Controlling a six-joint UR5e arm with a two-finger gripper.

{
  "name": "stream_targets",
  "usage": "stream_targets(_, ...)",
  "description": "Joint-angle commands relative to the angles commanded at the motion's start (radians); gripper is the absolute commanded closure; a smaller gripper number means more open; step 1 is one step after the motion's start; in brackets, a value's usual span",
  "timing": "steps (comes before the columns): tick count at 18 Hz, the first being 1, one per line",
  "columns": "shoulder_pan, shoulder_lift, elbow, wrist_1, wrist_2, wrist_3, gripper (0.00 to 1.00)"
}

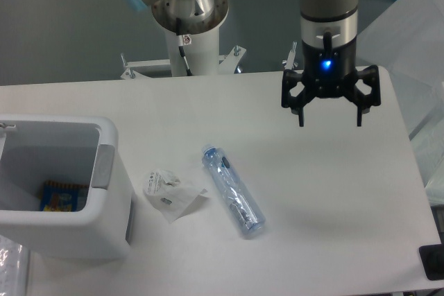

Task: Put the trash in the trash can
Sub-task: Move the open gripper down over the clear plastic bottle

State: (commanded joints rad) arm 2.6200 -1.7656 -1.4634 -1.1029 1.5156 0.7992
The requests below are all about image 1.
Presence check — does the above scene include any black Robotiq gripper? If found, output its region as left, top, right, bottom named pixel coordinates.
left=281, top=39, right=381, bottom=127

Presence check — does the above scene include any clear blue plastic bottle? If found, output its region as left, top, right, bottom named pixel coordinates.
left=201, top=145, right=266, bottom=240

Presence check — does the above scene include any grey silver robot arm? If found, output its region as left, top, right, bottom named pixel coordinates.
left=127, top=0, right=381, bottom=118

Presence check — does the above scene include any white trash can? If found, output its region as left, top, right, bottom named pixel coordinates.
left=1, top=114, right=135, bottom=259

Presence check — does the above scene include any silver wing bolt clamp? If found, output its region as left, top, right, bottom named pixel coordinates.
left=282, top=41, right=298, bottom=70

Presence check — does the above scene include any translucent plastic storage box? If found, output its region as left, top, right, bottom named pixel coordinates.
left=357, top=0, right=443, bottom=206

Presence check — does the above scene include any black device at table edge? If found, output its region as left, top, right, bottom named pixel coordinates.
left=419, top=244, right=443, bottom=281

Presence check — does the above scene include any blue yellow snack bag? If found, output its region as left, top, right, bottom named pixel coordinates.
left=40, top=180, right=89, bottom=212

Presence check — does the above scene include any clear plastic bag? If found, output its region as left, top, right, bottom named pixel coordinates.
left=1, top=236, right=30, bottom=295

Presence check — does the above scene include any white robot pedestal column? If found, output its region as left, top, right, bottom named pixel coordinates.
left=164, top=28, right=219, bottom=77

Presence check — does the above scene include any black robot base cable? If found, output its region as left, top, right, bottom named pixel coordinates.
left=175, top=17, right=194, bottom=77

